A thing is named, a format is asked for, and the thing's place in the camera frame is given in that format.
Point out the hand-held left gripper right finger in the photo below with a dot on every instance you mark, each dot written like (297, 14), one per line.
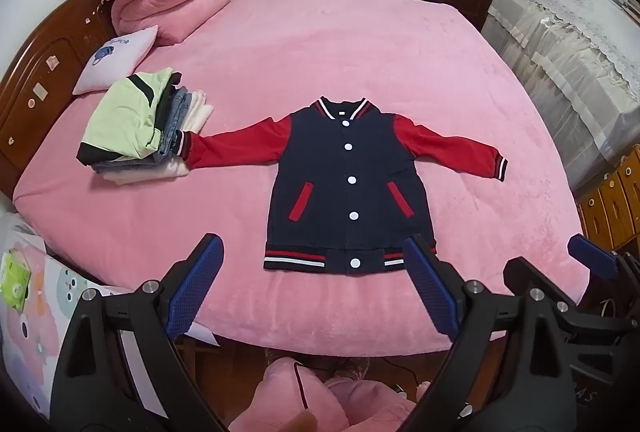
(430, 292)

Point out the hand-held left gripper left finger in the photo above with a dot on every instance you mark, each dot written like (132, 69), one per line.
(197, 284)

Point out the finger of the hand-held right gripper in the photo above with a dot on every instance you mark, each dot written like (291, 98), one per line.
(522, 273)
(592, 257)

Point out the navy and red varsity jacket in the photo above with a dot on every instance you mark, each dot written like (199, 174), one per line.
(345, 172)

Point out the stack of folded clothes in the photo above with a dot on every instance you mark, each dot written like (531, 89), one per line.
(197, 110)

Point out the yellow wooden drawer cabinet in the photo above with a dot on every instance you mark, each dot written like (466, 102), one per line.
(610, 202)

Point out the folded blue jeans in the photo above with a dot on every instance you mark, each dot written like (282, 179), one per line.
(175, 127)

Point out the cartoon printed cloth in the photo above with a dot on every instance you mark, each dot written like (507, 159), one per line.
(30, 342)

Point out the light green folded garment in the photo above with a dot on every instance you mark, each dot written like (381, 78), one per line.
(122, 117)

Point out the lace-covered cabinet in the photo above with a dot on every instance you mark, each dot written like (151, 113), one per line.
(565, 62)

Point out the small white printed cushion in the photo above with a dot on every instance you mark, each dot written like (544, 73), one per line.
(112, 60)

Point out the wooden headboard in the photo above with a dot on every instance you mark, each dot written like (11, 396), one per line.
(45, 62)

